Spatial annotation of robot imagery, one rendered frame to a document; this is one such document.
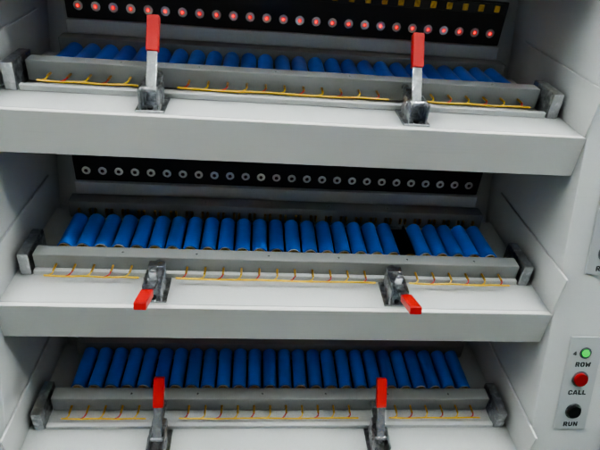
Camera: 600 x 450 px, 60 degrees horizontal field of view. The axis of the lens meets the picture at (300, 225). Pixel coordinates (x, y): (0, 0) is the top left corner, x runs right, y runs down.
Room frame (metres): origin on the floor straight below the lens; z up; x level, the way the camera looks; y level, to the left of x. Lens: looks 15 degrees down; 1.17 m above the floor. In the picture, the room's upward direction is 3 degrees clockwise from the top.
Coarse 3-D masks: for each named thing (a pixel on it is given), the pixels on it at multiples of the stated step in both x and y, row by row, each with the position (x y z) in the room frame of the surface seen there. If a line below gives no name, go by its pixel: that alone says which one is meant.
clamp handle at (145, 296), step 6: (150, 276) 0.51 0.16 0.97; (156, 276) 0.52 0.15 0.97; (150, 282) 0.51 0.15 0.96; (156, 282) 0.51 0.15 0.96; (144, 288) 0.49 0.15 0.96; (150, 288) 0.49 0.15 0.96; (138, 294) 0.47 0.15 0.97; (144, 294) 0.47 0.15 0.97; (150, 294) 0.47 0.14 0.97; (138, 300) 0.45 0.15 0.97; (144, 300) 0.45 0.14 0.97; (150, 300) 0.47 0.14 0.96; (138, 306) 0.45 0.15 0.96; (144, 306) 0.45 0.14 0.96
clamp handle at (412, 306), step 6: (396, 282) 0.54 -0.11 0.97; (396, 288) 0.53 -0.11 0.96; (402, 288) 0.53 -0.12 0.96; (402, 294) 0.51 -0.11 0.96; (408, 294) 0.51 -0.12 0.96; (402, 300) 0.50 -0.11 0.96; (408, 300) 0.49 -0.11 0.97; (414, 300) 0.49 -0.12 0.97; (408, 306) 0.48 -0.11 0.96; (414, 306) 0.48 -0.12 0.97; (420, 306) 0.48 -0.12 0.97; (414, 312) 0.47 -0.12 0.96; (420, 312) 0.47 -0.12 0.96
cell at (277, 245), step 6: (270, 222) 0.65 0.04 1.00; (276, 222) 0.64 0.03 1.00; (270, 228) 0.64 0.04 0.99; (276, 228) 0.63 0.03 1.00; (282, 228) 0.64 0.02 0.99; (270, 234) 0.62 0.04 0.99; (276, 234) 0.62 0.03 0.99; (282, 234) 0.63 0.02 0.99; (270, 240) 0.61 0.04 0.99; (276, 240) 0.61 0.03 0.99; (282, 240) 0.61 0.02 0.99; (270, 246) 0.60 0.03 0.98; (276, 246) 0.59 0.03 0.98; (282, 246) 0.60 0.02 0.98
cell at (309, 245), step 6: (306, 222) 0.65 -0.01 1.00; (300, 228) 0.65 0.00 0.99; (306, 228) 0.64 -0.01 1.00; (312, 228) 0.64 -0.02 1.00; (306, 234) 0.62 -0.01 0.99; (312, 234) 0.63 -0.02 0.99; (306, 240) 0.61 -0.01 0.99; (312, 240) 0.61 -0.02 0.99; (306, 246) 0.60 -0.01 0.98; (312, 246) 0.60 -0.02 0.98
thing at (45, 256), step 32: (64, 256) 0.54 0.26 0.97; (96, 256) 0.54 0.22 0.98; (128, 256) 0.55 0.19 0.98; (160, 256) 0.55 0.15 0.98; (192, 256) 0.56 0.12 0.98; (224, 256) 0.56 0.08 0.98; (256, 256) 0.57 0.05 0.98; (288, 256) 0.57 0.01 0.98; (320, 256) 0.58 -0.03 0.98; (352, 256) 0.58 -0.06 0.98; (384, 256) 0.59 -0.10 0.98; (416, 256) 0.59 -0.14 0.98; (448, 256) 0.60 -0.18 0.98
